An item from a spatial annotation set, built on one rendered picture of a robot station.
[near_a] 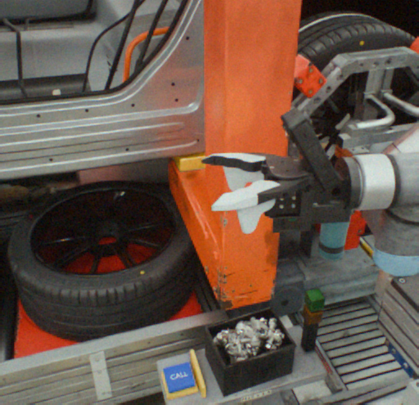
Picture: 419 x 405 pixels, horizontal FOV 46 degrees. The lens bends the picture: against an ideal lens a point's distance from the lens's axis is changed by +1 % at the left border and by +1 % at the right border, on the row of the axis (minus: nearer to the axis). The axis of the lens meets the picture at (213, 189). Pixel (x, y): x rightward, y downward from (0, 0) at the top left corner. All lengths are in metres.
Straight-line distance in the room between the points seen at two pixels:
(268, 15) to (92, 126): 0.76
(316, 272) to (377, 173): 1.38
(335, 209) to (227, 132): 0.46
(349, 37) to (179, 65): 0.52
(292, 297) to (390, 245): 1.02
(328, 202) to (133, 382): 1.15
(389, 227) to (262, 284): 0.72
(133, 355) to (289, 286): 0.56
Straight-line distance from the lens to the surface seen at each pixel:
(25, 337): 1.81
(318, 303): 1.31
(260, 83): 1.06
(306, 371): 1.42
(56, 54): 2.33
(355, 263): 2.10
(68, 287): 1.58
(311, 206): 0.65
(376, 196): 0.67
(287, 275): 1.72
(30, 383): 1.61
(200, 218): 1.50
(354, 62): 1.49
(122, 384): 1.69
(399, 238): 0.74
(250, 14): 1.01
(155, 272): 1.58
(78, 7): 3.26
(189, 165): 1.72
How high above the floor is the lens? 1.57
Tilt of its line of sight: 33 degrees down
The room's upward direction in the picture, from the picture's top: straight up
